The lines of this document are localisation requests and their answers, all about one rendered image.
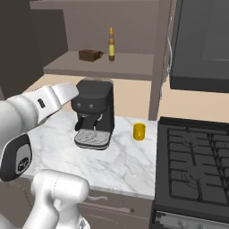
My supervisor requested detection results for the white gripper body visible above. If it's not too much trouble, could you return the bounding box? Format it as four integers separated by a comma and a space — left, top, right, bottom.
49, 82, 81, 112

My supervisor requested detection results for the yellow cup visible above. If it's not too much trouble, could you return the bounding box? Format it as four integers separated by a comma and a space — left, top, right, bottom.
132, 122, 147, 142

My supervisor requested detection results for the silver drawer handle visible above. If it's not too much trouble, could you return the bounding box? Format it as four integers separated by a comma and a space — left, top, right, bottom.
81, 201, 135, 214

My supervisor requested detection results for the black microwave oven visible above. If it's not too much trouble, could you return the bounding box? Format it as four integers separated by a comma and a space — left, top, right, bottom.
169, 0, 229, 94

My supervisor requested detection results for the amber honey bottle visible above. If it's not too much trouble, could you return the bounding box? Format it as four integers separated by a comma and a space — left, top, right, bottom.
107, 27, 116, 63

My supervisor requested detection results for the black stove hob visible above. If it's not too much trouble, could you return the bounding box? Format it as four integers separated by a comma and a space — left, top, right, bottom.
148, 116, 229, 229

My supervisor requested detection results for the dark brown cabinet door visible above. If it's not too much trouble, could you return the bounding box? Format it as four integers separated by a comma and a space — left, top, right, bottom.
0, 0, 70, 100

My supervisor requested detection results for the silver cabinet door handle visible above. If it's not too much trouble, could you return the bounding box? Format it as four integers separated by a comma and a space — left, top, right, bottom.
167, 37, 174, 73

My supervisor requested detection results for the brown drawer front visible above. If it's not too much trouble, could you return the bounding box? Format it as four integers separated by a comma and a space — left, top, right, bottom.
75, 188, 154, 229

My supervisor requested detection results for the black coffee machine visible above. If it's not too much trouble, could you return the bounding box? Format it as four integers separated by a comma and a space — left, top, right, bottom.
70, 78, 116, 151

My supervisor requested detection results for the brown bar box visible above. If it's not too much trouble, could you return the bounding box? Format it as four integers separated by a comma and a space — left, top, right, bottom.
78, 48, 106, 63

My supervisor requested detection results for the brown open wall cabinet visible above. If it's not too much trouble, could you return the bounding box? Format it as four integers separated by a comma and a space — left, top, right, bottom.
29, 0, 177, 122

